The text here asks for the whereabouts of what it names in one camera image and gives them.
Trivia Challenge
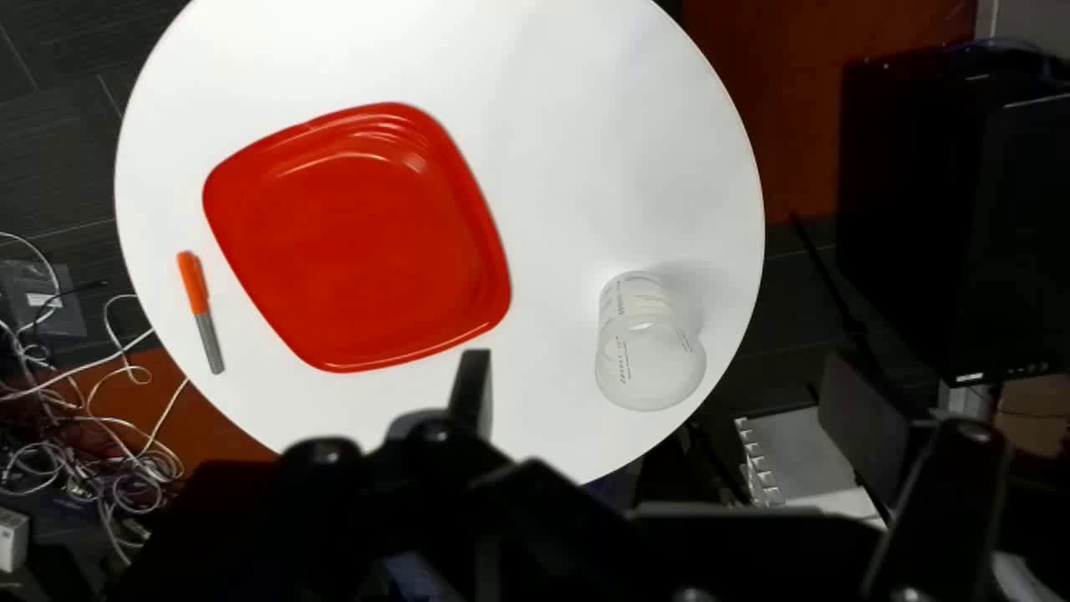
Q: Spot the round white table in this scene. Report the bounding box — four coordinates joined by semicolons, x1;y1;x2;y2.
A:
114;0;769;488

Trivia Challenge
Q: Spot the clear plastic cup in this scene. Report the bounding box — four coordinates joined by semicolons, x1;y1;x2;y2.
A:
592;265;710;410

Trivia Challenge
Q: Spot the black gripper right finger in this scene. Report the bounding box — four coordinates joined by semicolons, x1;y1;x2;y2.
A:
864;415;1012;602

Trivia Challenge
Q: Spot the red square plate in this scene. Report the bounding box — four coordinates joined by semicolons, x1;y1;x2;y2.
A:
202;100;515;377

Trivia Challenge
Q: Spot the orange and grey pen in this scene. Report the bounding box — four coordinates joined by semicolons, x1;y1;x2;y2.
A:
174;246;230;377

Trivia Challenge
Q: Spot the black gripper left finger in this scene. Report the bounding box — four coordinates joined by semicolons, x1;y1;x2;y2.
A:
450;348;498;443

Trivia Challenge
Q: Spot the silver perforated case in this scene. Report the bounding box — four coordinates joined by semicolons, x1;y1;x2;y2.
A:
730;405;898;527

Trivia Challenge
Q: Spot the white cable tangle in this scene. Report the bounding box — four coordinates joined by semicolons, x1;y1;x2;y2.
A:
0;226;195;562

